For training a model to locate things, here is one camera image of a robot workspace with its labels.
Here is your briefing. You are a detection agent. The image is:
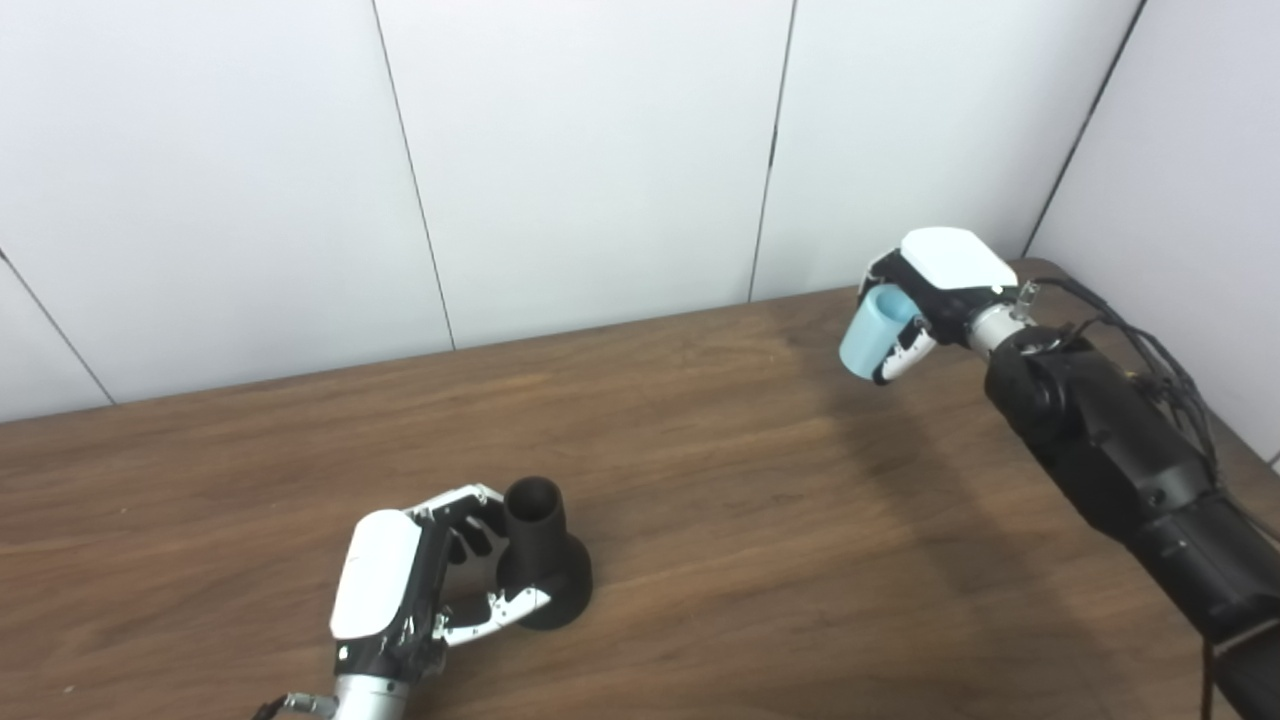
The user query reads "black flared nozzle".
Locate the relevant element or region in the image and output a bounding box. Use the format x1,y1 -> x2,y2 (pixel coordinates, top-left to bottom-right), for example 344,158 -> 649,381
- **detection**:
497,477 -> 594,631

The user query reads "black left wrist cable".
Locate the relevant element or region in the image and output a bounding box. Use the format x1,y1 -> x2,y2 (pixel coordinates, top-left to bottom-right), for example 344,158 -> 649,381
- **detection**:
250,692 -> 341,720

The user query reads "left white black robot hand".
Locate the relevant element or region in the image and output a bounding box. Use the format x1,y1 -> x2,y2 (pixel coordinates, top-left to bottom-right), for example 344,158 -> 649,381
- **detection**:
330,484 -> 553,691

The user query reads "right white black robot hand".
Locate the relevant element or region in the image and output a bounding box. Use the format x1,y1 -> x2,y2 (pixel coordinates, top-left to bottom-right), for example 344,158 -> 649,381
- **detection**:
857,227 -> 1021,386

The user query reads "light-blue hose piece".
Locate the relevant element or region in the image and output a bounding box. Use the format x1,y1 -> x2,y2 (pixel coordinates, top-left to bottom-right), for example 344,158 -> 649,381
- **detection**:
838,285 -> 926,380

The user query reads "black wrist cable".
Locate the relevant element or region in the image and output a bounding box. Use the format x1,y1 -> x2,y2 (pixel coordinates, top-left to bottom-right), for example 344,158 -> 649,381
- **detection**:
1012,277 -> 1226,501
250,692 -> 341,720

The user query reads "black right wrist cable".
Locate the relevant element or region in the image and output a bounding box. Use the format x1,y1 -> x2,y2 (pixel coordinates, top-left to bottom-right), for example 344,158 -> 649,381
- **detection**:
1012,277 -> 1226,501

